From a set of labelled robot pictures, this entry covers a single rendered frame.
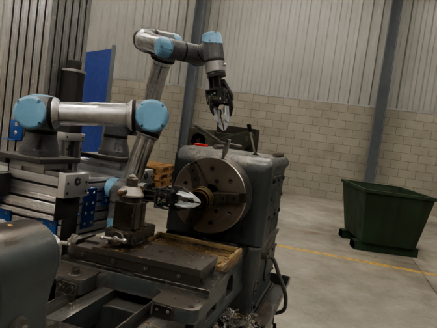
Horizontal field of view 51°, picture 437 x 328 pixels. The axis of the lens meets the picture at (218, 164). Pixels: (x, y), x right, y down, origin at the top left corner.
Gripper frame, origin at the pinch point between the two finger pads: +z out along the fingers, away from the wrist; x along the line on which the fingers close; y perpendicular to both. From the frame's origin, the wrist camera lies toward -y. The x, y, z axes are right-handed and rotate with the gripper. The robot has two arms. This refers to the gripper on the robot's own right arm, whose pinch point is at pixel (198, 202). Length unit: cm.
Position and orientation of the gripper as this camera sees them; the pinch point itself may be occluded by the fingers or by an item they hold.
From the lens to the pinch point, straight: 166.1
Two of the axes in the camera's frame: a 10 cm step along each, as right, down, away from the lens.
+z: 9.5, 1.6, -2.7
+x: 1.4, -9.9, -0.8
